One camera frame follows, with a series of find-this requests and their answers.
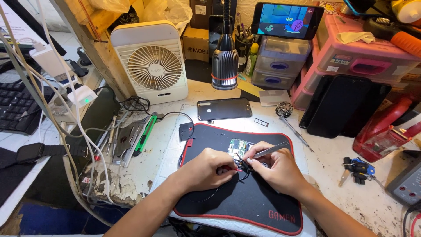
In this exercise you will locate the person's right hand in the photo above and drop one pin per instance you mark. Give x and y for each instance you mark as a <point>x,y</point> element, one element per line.
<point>283,171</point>

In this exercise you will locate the person's left hand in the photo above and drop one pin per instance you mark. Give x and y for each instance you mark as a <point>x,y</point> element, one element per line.
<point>204,168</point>

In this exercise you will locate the silver metal tweezers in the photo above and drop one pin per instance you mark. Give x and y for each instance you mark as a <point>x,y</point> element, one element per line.
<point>274,149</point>

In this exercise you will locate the opened phone with circuit board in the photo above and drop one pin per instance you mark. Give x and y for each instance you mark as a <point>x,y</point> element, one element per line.
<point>237,146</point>

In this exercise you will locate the thin silver screwdriver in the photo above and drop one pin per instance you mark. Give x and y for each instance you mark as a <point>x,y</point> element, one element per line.
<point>296,133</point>

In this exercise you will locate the small black plastic phone part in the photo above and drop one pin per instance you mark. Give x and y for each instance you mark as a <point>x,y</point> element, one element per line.
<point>186,131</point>

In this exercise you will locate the black red-edged mouse pad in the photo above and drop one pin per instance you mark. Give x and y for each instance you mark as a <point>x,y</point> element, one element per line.
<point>256,204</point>

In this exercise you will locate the black sim tray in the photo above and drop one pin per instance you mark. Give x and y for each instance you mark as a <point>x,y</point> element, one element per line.
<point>261,122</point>

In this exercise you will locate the metal wool ball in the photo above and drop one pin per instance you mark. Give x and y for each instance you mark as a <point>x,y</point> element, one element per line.
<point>284,109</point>

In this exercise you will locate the black phone back cover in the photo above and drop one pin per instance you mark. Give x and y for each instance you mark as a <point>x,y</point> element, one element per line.
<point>224,109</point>

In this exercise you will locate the green utility knife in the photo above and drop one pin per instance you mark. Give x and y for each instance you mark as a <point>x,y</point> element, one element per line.
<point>144,135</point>

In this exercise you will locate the grey card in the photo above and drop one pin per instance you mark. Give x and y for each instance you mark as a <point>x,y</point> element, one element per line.
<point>274,97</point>

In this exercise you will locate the bunch of keys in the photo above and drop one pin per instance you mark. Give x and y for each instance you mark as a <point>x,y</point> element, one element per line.
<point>358,169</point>

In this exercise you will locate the heap of metal hand tools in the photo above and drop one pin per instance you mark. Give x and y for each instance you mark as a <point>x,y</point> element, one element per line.
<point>121,141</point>

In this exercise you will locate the large black phone screen panel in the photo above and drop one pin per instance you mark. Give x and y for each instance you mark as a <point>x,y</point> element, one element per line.
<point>342,105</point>

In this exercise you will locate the yellow paper sheet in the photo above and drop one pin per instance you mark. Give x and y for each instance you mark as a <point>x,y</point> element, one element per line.
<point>250,88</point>

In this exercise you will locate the red plastic bottle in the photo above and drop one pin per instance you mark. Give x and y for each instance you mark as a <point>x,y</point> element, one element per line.
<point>381,131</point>

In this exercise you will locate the black gooseneck lamp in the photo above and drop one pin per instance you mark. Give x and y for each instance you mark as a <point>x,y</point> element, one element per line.
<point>225,62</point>

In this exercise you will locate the small clear drawer unit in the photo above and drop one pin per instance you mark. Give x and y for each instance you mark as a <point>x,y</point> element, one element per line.
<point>279,62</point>

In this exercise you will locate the green bottle with yellow cap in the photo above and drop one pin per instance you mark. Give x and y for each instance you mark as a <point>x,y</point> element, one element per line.
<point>252,61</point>

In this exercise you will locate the white desk fan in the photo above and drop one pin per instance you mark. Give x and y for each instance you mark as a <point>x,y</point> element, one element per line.
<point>149,62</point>

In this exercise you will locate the brown cardboard box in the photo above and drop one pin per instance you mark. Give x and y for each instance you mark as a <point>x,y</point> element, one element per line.
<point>195,46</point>

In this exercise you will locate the black pen holder with pens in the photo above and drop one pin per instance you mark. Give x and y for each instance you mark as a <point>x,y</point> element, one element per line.
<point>242,49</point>

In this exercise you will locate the grey power supply meter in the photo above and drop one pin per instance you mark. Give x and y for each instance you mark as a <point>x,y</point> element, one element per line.
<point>407,184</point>

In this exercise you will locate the pink plastic drawer unit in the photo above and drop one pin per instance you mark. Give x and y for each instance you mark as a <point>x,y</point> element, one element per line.
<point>358,59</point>

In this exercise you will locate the white charger with green light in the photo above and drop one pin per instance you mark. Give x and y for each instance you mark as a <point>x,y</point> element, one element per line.
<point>82,95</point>

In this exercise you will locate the smartphone with lit screen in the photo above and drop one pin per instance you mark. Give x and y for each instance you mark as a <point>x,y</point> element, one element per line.
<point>286,20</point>

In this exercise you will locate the pale yellow cloth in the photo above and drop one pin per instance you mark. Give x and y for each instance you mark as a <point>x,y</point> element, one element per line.
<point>355,38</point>

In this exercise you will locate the dark carton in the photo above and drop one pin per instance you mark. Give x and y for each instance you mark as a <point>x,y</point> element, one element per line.
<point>204,13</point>

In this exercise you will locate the clear plastic bags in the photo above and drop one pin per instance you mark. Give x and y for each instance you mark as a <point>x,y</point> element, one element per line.
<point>164,11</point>

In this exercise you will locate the black power plug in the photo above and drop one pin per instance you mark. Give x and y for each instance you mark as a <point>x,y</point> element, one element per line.
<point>82,57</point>

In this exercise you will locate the black smartwatch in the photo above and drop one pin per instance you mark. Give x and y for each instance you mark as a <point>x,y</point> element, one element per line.
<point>33,153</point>

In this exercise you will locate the orange and black hand tool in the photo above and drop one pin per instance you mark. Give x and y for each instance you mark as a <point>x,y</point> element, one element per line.
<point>401,39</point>

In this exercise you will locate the white power adapter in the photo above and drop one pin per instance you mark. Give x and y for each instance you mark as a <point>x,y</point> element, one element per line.
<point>49,61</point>

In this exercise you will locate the black computer keyboard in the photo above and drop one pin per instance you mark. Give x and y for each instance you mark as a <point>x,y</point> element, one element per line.
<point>16,108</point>

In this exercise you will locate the computer monitor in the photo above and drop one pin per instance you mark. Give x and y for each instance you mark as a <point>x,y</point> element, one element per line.
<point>23,26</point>

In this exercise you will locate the wooden post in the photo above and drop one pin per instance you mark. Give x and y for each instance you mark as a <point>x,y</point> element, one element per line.
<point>98,39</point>

